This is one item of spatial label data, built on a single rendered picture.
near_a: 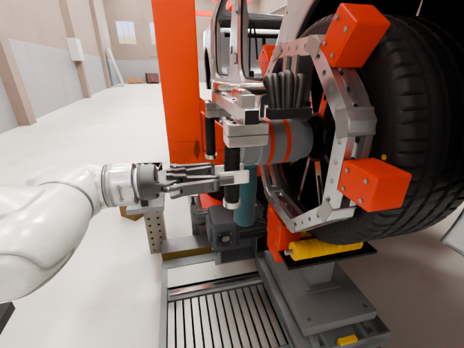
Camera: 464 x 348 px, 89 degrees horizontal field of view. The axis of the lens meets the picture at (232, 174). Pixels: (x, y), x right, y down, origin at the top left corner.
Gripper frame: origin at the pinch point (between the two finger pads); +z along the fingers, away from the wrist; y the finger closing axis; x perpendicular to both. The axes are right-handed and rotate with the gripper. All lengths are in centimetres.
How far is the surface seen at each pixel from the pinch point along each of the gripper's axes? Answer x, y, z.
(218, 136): -8, -62, 8
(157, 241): -74, -73, -29
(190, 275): -75, -43, -12
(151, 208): -39, -53, -27
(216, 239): -51, -39, 2
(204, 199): -56, -86, 2
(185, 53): 28, -60, -5
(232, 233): -49, -39, 9
